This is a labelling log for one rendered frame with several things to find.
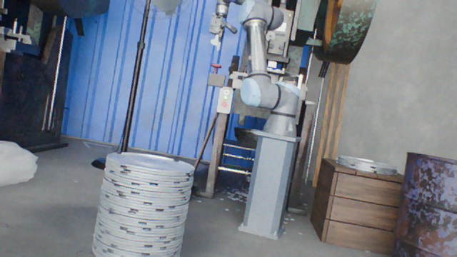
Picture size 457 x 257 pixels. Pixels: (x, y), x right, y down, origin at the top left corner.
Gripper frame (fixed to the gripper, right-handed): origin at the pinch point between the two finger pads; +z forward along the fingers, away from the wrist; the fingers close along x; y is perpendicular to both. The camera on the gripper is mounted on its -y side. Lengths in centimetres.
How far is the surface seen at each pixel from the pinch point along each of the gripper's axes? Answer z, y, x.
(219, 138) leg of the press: 50, -10, 7
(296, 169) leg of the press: 60, -56, 7
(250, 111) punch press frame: 31.8, -24.1, 1.2
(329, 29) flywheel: -32, -69, -47
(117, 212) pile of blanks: 68, 13, 122
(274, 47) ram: -8.3, -32.0, -11.4
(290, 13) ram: -30, -38, -14
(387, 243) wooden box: 79, -94, 58
